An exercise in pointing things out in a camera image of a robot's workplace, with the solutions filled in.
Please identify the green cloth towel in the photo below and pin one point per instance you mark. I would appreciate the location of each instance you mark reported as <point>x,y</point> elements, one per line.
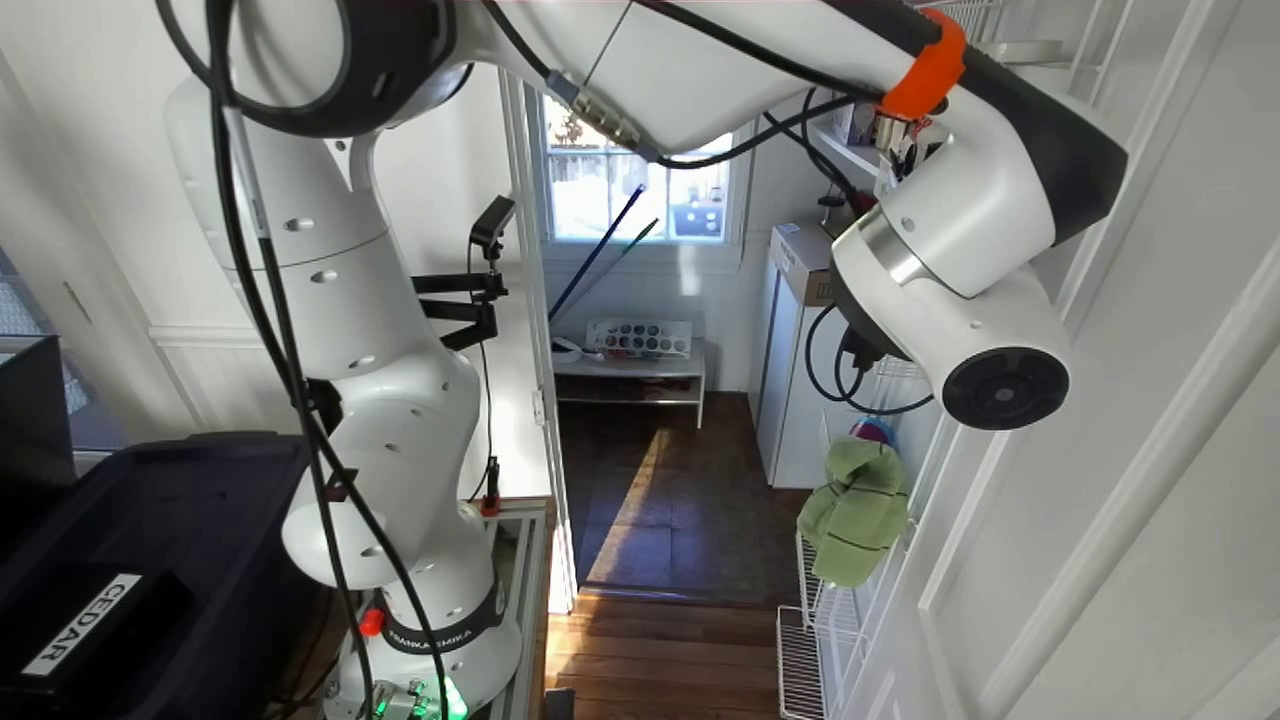
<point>852,523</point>

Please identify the white low bench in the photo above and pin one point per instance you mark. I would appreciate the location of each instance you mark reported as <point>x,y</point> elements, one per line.
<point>625,371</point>

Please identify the white panel door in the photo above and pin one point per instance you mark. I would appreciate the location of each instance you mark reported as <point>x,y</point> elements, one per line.
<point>1132,532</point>

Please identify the black camera on stand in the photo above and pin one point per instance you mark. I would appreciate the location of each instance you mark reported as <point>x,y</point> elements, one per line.
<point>494,221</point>

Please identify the white tray with dark items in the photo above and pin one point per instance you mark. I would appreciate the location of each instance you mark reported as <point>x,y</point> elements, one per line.
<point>643,339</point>

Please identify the white cabinet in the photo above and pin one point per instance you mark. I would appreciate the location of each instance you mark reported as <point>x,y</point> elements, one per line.
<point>801,387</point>

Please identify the black thin pole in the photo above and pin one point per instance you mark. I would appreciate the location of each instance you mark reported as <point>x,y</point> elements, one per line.
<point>603,248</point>
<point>625,253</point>

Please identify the pink plastic cup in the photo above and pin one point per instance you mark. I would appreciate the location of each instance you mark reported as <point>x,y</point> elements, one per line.
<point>873,429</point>

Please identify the bright window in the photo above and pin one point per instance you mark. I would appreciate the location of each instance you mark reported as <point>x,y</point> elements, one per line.
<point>585,184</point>

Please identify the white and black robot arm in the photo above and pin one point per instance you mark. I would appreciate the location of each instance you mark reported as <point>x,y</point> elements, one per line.
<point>387,403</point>

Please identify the black monitor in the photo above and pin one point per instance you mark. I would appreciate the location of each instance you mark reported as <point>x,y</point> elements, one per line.
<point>33,415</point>

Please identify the black equipment case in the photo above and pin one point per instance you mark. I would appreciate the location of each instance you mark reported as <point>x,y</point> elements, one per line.
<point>160,532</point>

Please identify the white robot stand table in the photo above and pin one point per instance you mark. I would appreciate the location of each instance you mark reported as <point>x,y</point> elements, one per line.
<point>527,603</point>

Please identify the red stop button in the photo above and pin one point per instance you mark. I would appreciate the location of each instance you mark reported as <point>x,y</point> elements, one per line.
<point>373,621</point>

